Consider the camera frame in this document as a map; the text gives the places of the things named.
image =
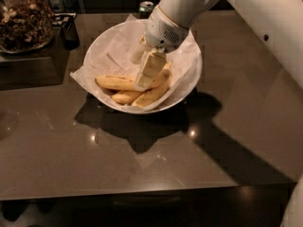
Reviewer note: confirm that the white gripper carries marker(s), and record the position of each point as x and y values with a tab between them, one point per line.
163	29

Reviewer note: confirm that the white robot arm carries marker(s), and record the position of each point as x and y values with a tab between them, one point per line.
253	127

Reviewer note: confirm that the white bowl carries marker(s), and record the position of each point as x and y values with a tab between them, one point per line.
189	70

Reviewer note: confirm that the lower small yellow banana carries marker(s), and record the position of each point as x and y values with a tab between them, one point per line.
126	97

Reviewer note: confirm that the white paper liner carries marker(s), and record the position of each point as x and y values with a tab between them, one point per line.
120	51

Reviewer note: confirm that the green soda can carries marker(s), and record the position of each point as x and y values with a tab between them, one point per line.
145	9

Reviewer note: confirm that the small black cup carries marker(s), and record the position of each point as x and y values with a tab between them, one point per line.
70	33

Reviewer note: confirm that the dark tray under jar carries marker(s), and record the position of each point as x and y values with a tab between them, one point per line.
43	67

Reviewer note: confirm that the glass jar of nuts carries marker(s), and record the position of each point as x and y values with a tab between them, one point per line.
24	26

